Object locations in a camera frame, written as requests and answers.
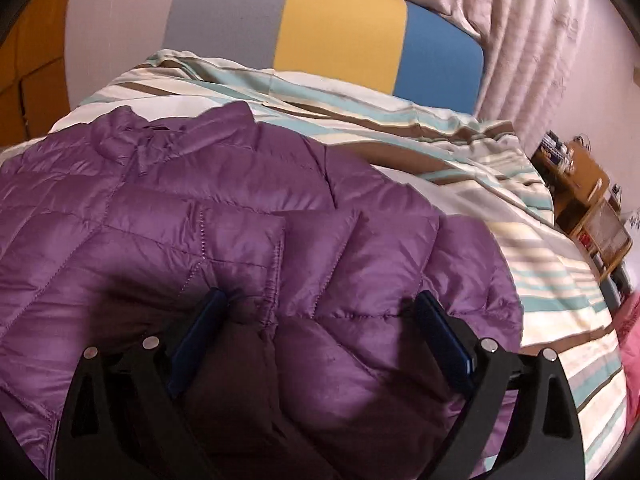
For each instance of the pink cloth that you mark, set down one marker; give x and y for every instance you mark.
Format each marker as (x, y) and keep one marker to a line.
(631, 340)

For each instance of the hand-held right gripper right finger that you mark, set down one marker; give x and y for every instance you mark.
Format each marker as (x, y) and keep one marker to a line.
(445, 345)

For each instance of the row of dark books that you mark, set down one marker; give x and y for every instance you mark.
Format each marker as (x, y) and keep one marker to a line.
(552, 147)

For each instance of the purple quilted down jacket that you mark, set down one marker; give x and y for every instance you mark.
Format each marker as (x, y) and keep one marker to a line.
(200, 200)

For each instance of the grey yellow blue headboard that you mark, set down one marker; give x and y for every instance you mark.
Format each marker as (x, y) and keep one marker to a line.
(340, 30)

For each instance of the striped duvet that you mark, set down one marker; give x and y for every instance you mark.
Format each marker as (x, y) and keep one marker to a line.
(540, 270)

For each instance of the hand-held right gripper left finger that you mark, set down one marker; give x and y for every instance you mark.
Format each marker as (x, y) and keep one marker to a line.
(195, 342)

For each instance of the white printed curtain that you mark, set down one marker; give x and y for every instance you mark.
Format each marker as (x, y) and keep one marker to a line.
(520, 35)

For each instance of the wooden wardrobe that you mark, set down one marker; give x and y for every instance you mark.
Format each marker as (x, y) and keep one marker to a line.
(40, 75)

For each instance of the wooden nightstand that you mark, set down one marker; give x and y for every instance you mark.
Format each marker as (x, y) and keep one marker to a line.
(585, 180)

